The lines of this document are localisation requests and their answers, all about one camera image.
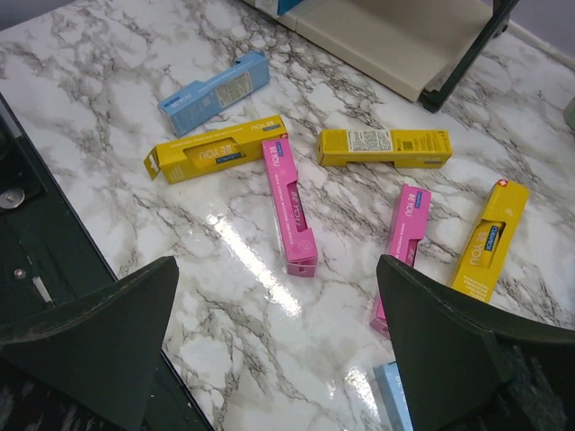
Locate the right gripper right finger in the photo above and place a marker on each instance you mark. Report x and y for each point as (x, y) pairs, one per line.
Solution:
(467, 365)

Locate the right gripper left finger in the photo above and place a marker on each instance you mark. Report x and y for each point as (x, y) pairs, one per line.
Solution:
(100, 349)

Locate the pink toothpaste box long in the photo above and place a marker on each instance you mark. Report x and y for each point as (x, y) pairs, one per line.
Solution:
(297, 237)

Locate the metallic blue toothpaste box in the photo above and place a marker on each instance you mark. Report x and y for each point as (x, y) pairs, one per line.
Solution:
(285, 6)

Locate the beige three-tier shelf rack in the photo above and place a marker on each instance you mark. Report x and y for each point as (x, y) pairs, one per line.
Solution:
(419, 49)

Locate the yellow toothpaste box right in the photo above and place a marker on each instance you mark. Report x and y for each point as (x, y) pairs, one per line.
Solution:
(479, 266)

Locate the yellow toothpaste box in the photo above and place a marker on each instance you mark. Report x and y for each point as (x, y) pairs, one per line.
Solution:
(479, 266)
(403, 148)
(214, 151)

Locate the black base bar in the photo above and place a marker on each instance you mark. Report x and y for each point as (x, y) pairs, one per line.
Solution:
(48, 258)

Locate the yellow toothpaste box lower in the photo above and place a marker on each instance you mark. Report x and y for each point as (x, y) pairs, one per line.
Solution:
(214, 151)

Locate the yellow toothpaste box middle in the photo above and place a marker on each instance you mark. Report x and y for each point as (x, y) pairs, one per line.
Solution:
(403, 148)

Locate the light blue toothpaste box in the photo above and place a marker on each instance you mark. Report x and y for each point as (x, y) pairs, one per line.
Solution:
(199, 101)

